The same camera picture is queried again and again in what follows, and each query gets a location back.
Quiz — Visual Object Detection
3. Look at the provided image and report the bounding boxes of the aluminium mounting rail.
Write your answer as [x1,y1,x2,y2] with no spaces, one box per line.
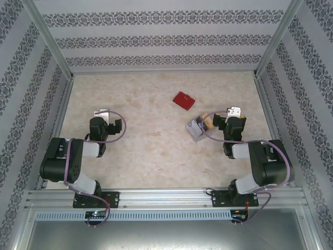
[24,187,309,209]

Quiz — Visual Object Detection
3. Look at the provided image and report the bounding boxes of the black and gold card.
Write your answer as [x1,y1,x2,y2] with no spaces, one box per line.
[194,112,216,131]

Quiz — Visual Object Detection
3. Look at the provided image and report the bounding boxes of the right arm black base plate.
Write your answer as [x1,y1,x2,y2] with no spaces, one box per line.
[211,190,260,208]

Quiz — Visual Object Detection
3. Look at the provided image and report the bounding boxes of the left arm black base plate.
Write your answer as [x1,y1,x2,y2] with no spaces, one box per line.
[72,191,120,209]

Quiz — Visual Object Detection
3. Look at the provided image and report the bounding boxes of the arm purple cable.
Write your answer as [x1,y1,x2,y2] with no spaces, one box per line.
[201,109,292,226]
[63,110,127,229]

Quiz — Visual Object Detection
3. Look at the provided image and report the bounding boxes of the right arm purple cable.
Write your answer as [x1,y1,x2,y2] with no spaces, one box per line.
[201,109,292,226]

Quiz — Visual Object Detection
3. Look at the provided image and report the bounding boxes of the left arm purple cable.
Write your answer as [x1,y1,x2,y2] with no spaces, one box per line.
[63,110,127,229]

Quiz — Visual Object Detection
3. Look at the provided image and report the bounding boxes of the slotted grey cable duct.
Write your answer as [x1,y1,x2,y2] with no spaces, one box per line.
[35,210,232,221]

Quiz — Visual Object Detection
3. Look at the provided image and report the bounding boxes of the red card holder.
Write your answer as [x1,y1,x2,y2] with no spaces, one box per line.
[173,91,196,110]

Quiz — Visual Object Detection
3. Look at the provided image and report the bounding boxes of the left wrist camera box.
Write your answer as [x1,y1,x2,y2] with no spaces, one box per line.
[93,108,111,122]

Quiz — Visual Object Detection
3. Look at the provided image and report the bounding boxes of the aluminium frame post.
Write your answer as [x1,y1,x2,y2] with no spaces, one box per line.
[252,0,305,79]
[24,0,75,80]

